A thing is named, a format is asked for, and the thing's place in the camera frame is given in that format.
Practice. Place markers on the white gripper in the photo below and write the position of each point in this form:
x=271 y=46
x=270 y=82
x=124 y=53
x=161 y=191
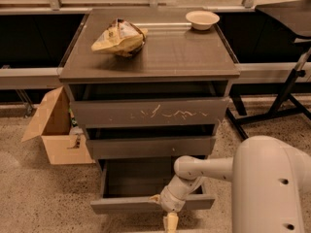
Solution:
x=170 y=202

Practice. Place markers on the grey drawer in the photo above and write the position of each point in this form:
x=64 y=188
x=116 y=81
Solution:
x=149 y=112
x=156 y=141
x=128 y=184

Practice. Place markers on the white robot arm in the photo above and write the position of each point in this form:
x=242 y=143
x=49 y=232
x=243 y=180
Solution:
x=266 y=177

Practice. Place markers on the dark grey drawer cabinet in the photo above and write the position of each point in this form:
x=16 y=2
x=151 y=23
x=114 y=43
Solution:
x=176 y=61

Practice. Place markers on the open cardboard box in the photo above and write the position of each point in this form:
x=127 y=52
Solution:
x=53 y=122

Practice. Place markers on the yellow chip bag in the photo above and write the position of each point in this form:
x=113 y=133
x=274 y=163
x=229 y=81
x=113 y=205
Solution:
x=121 y=38

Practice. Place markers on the white bowl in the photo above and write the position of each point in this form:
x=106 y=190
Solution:
x=202 y=20

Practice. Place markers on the black side table stand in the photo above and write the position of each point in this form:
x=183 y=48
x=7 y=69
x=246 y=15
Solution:
x=295 y=16

